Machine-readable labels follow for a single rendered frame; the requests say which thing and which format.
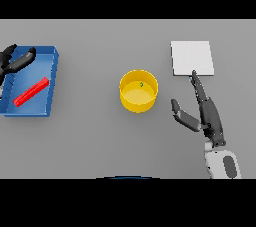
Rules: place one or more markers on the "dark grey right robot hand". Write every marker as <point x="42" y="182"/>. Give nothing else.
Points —
<point x="210" y="115"/>

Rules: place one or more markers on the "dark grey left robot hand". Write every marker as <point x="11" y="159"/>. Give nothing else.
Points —
<point x="17" y="63"/>

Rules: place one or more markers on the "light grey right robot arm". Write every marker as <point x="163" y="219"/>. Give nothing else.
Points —
<point x="221" y="165"/>

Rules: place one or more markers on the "red beaker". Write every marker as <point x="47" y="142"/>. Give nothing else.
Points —
<point x="31" y="91"/>

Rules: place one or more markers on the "pale square scale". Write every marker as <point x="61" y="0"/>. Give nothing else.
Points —
<point x="192" y="58"/>

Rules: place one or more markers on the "green nut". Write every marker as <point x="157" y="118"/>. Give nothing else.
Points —
<point x="141" y="84"/>

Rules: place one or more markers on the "yellow bowl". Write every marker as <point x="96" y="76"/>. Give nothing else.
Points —
<point x="138" y="91"/>

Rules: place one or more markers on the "blue tray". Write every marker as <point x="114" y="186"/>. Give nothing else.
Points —
<point x="30" y="80"/>

